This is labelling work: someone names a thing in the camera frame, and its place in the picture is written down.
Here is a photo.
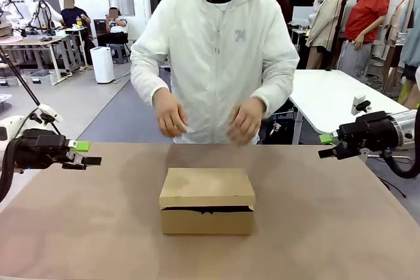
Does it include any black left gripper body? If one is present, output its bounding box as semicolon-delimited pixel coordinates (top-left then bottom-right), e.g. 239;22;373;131
14;129;72;170

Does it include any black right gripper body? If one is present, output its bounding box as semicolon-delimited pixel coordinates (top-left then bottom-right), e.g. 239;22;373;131
337;111;400;159

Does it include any brown cardboard box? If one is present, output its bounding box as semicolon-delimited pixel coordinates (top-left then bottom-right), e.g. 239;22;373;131
159;167;256;236

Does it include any person's right forearm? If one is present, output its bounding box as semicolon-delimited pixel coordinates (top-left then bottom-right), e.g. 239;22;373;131
130;63;171;107

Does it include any person's left forearm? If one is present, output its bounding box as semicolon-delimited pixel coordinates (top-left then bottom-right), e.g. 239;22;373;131
252;60;300;119

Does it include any person's left hand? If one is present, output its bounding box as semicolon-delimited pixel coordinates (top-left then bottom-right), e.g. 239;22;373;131
226;96;266;146

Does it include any person's right hand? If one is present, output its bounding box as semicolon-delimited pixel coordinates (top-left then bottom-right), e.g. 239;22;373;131
156;89;188;138

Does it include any white table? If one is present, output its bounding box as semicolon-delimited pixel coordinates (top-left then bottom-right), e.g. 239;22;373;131
287;69;411;145

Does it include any grey storage bin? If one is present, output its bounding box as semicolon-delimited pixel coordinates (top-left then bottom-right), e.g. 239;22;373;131
25;70;55;87

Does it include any white air purifier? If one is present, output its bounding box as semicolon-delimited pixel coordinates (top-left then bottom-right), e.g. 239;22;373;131
90;46;116;84

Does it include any blue-grey clothed mannequin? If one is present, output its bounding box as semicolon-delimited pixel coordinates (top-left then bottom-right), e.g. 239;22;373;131
398;0;420;81

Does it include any grey plastic stool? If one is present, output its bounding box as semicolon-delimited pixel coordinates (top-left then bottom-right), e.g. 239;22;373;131
110;43;129;64

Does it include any tan dress mannequin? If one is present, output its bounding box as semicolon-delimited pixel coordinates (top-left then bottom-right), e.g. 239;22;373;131
383;0;411;94

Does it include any wooden top desk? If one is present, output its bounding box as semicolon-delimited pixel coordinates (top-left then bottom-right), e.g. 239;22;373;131
0;35;66;86

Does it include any beige coat mannequin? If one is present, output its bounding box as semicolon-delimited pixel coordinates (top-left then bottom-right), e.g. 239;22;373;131
305;0;349;71

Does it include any small white desk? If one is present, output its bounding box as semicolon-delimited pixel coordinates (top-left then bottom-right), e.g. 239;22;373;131
64;26;89;66

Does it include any white monitor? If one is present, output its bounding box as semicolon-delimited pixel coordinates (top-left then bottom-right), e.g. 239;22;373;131
291;6;321;28

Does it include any seated person white shirt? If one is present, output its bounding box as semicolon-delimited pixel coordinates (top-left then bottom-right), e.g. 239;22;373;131
104;7;131;47

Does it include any seated person dark shirt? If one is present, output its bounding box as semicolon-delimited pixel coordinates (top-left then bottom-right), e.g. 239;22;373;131
61;0;96;64

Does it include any person in white jacket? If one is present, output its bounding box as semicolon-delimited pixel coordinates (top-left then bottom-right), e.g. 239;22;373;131
130;0;300;146

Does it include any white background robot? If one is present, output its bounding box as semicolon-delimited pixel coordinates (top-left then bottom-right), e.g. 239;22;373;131
31;0;65;33
0;0;26;37

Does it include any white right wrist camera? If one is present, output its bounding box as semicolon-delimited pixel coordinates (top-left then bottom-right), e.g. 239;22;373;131
352;95;372;115

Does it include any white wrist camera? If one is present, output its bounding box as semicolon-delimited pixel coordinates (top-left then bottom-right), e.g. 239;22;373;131
28;102;64;127
352;95;372;115

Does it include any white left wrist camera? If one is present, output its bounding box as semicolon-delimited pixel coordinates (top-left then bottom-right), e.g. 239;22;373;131
28;102;64;127

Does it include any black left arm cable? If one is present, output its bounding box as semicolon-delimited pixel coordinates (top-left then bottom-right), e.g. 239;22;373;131
0;138;20;204

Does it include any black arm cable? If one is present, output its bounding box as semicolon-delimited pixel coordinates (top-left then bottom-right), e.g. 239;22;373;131
0;138;20;204
382;148;420;179

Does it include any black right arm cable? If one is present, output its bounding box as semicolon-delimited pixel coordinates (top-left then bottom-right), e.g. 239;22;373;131
382;148;420;179

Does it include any thin black floor cable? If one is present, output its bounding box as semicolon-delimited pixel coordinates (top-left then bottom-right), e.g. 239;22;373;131
379;176;408;199

